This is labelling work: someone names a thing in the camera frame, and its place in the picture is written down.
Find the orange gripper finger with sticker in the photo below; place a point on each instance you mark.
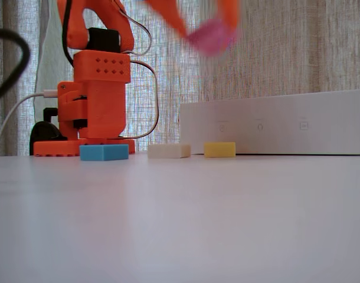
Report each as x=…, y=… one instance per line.
x=229, y=14

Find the cream white foam cuboid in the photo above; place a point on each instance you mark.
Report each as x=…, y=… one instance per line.
x=168, y=151

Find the pink foam cuboid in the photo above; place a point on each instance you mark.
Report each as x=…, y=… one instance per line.
x=212, y=36

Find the black table clamp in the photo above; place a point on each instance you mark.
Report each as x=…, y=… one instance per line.
x=44, y=132

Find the white cardboard box bin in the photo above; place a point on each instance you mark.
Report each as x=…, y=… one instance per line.
x=286, y=126

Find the yellow foam cuboid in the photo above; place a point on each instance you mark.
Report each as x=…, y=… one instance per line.
x=219, y=149

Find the blue foam cuboid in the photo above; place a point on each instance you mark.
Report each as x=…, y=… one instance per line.
x=103, y=152

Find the plain orange gripper finger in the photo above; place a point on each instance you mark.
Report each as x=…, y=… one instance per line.
x=171, y=14

